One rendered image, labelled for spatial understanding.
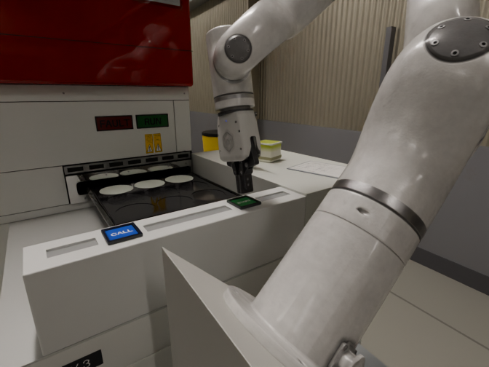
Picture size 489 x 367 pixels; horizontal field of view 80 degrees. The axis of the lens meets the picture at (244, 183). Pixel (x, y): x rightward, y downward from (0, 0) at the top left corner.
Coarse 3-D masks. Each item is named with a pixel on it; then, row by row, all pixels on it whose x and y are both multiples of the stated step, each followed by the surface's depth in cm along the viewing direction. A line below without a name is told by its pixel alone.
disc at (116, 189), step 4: (104, 188) 95; (108, 188) 95; (112, 188) 95; (116, 188) 95; (120, 188) 95; (124, 188) 95; (128, 188) 95; (132, 188) 95; (100, 192) 91; (104, 192) 91; (108, 192) 91; (112, 192) 91; (116, 192) 91; (120, 192) 91
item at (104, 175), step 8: (176, 160) 116; (184, 160) 116; (120, 168) 103; (128, 168) 104; (136, 168) 106; (144, 168) 107; (152, 168) 109; (160, 168) 111; (168, 168) 113; (72, 176) 94; (80, 176) 96; (88, 176) 97; (96, 176) 99; (104, 176) 100; (112, 176) 102; (72, 184) 95; (72, 192) 95; (72, 200) 96; (80, 200) 97; (88, 200) 99
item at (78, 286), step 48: (288, 192) 72; (96, 240) 49; (144, 240) 49; (192, 240) 54; (240, 240) 61; (288, 240) 70; (48, 288) 41; (96, 288) 46; (144, 288) 50; (48, 336) 43
